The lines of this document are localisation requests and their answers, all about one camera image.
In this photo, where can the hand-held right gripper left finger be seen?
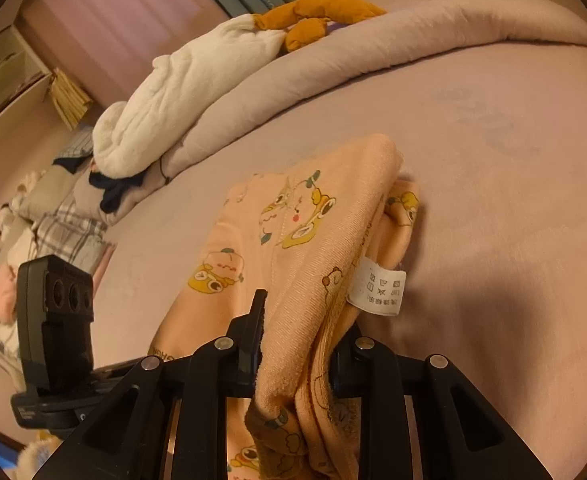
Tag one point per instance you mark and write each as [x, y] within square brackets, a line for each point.
[248, 350]

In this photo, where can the grey pillow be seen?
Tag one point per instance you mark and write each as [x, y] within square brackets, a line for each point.
[55, 192]

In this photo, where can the grey plaid blanket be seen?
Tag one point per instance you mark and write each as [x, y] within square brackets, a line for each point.
[63, 235]

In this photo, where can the purple quilt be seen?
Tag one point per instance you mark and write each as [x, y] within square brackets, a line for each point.
[373, 50]

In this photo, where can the orange cartoon print shirt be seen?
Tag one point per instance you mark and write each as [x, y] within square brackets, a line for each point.
[283, 280]

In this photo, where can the white fluffy toy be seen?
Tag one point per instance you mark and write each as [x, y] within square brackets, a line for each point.
[38, 460]

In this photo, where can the crumpled pink garment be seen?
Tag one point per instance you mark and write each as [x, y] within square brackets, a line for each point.
[3, 292]

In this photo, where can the pink curtain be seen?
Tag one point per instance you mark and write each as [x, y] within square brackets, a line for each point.
[123, 10]

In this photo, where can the blue striped cloth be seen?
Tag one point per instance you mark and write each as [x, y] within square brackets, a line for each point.
[78, 146]

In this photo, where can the yellow books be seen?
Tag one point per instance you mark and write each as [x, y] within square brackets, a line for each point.
[70, 100]

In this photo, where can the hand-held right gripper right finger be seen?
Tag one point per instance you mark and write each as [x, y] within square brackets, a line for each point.
[353, 365]

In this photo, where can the dark navy clothes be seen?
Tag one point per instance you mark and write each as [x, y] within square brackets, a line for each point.
[113, 192]

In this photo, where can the folded pink garment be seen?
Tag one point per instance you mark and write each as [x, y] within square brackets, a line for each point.
[104, 262]

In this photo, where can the beige bedside shelf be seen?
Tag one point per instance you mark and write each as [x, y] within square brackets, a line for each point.
[8, 75]

